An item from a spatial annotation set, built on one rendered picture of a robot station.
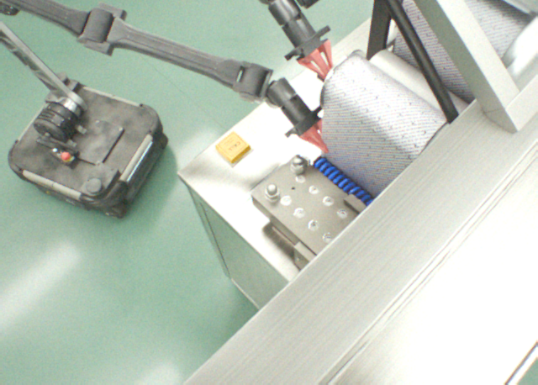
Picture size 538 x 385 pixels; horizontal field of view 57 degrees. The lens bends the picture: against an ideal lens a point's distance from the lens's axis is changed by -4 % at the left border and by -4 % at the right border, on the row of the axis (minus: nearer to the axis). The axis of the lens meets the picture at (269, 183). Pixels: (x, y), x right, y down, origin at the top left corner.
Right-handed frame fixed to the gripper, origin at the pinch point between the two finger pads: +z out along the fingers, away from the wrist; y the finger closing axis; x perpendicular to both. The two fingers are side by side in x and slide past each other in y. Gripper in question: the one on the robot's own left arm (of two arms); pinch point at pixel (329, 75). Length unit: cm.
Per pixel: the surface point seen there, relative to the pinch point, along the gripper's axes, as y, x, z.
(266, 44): -77, -162, -10
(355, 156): 6.7, 0.9, 17.6
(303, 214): 21.1, -8.6, 22.7
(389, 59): -12.4, 4.8, 5.1
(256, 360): 56, 57, 6
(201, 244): 26, -124, 42
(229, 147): 16.9, -36.4, 3.6
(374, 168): 6.8, 5.2, 21.1
